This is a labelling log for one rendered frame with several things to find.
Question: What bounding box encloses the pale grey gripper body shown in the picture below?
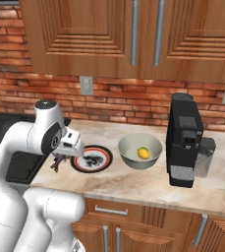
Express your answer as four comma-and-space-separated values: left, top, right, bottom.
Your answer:
52, 136, 85, 158

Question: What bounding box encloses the white plate with red rim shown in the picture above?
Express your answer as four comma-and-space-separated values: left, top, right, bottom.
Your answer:
70, 144, 114, 174

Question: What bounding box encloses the yellow lemon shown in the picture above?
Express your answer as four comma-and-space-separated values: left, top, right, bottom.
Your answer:
136, 147, 151, 160

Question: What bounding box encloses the pale green bowl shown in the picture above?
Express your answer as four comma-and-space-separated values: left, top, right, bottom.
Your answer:
117, 132, 164, 171

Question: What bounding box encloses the wooden base cupboard door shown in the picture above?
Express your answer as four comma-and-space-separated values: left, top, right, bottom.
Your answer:
72, 221, 114, 252
186, 213, 225, 252
111, 223, 192, 252

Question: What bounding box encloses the black coffee machine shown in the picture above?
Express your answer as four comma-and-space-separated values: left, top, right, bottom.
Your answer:
165, 92, 217, 189

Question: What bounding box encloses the wooden drawer front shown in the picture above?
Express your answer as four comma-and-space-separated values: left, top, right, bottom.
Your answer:
84, 197, 197, 229

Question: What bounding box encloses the grey extractor hood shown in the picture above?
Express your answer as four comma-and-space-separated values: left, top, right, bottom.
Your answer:
0, 0, 21, 7

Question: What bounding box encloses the grey drawer handle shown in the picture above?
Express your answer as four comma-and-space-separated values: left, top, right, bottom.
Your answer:
94, 204, 130, 217

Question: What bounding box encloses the grey base cupboard handle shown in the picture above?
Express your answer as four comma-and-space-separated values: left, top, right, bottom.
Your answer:
115, 226, 122, 252
102, 224, 110, 252
192, 213, 209, 247

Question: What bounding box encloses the wooden wall cupboard door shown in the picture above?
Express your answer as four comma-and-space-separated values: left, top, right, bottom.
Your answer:
142, 0, 225, 84
19, 0, 145, 79

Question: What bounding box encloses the grey wall cupboard handle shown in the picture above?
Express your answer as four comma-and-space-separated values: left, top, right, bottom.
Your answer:
152, 0, 167, 67
130, 0, 141, 66

